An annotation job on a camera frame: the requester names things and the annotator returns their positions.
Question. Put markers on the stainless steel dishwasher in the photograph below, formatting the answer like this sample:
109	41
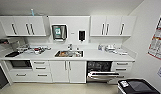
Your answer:
101	76

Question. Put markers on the teal bottle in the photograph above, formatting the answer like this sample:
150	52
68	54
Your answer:
33	12

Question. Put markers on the wide white drawer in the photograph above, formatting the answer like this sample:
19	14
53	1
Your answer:
29	77

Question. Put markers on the blue dish soap bottle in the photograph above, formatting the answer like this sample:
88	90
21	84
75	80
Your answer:
99	47

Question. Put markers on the black built-in microwave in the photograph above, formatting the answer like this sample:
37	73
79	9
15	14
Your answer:
20	64

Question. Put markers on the chrome sink faucet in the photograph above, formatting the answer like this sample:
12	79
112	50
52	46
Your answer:
70	47

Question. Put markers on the grey paper towel dispenser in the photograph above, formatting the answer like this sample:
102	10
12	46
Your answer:
59	32

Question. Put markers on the plastic container with food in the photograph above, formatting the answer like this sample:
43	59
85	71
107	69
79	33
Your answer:
64	53

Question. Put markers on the white dirty plate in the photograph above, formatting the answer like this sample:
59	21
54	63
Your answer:
75	54

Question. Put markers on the dish drying rack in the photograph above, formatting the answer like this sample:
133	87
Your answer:
29	50

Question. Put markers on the blue recycling bins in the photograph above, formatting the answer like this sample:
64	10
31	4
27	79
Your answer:
137	87

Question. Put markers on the large colourful wall poster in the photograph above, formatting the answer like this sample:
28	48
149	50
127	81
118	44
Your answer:
157	36

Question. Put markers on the white double-door base cabinet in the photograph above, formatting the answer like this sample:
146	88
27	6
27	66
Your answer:
67	71

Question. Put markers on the stainless steel sink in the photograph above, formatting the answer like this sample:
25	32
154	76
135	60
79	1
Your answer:
57	55

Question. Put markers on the black wall soap dispenser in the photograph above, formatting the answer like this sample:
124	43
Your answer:
82	35

